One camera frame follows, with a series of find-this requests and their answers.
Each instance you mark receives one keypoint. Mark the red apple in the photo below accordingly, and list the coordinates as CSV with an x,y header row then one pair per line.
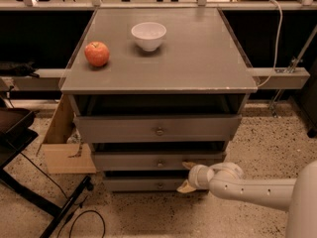
x,y
97,53

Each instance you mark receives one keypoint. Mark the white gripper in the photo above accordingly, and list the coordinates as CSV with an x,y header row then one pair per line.
x,y
195,177

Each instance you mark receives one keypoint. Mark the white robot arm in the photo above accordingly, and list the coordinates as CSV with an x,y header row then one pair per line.
x,y
296,196

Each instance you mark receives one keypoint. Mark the white ceramic bowl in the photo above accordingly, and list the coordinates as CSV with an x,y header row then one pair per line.
x,y
148,35

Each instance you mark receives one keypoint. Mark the cardboard box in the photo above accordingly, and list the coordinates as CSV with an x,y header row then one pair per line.
x,y
64,153

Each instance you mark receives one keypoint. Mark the grey drawer cabinet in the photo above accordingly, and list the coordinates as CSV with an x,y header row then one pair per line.
x,y
197,70

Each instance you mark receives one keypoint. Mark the grey bottom drawer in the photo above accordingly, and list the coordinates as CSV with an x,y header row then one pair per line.
x,y
143,184

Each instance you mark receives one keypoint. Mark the grey drawer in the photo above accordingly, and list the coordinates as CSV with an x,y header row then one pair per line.
x,y
137,129
153,161
143,184

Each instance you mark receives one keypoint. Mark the grey top drawer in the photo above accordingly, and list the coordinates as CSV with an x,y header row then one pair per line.
x,y
137,129

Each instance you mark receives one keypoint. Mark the black cloth on rail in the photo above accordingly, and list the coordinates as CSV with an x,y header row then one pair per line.
x,y
11,68

